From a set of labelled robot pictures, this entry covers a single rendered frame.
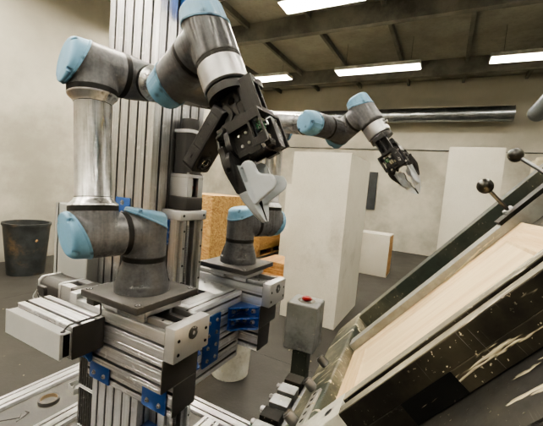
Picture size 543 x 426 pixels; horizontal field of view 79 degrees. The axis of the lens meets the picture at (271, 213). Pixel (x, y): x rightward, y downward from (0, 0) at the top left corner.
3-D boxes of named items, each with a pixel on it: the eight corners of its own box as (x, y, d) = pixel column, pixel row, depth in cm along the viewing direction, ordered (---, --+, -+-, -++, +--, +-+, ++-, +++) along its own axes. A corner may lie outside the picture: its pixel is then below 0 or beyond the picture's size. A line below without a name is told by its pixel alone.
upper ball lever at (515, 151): (550, 188, 82) (504, 160, 91) (564, 177, 81) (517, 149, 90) (548, 182, 79) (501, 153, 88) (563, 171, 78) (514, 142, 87)
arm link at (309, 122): (233, 101, 135) (316, 101, 98) (255, 107, 142) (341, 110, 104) (228, 130, 137) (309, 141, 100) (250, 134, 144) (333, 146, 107)
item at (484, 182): (501, 215, 87) (469, 184, 84) (513, 206, 86) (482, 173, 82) (510, 222, 83) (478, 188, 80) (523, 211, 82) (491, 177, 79)
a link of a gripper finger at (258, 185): (282, 211, 44) (260, 149, 46) (248, 226, 47) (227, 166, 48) (292, 210, 47) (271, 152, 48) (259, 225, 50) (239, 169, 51)
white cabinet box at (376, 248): (357, 266, 627) (361, 229, 622) (389, 272, 600) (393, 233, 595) (351, 270, 587) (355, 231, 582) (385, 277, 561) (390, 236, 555)
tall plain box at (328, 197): (309, 294, 435) (322, 161, 422) (354, 305, 408) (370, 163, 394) (279, 314, 356) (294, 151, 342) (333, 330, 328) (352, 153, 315)
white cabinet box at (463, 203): (430, 296, 477) (449, 153, 461) (477, 305, 450) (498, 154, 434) (429, 308, 424) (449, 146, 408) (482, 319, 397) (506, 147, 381)
